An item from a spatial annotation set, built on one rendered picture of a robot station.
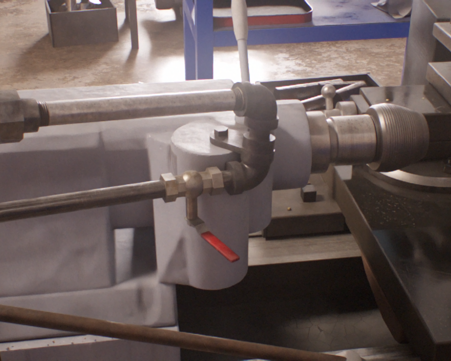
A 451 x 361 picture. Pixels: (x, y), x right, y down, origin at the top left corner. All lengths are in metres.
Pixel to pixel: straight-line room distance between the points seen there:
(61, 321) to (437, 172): 0.66
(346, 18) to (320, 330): 1.83
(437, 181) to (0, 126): 0.75
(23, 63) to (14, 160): 3.62
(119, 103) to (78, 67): 3.65
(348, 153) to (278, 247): 0.31
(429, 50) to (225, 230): 1.70
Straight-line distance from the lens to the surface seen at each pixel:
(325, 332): 1.21
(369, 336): 1.21
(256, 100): 0.72
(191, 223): 0.76
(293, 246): 1.19
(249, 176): 0.76
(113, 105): 0.67
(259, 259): 1.16
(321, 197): 1.25
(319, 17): 2.87
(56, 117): 0.66
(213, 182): 0.74
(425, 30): 2.49
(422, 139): 0.96
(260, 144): 0.75
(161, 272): 0.86
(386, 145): 0.93
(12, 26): 5.12
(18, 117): 0.64
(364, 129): 0.94
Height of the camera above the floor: 1.51
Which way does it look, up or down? 30 degrees down
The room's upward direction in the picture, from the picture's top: straight up
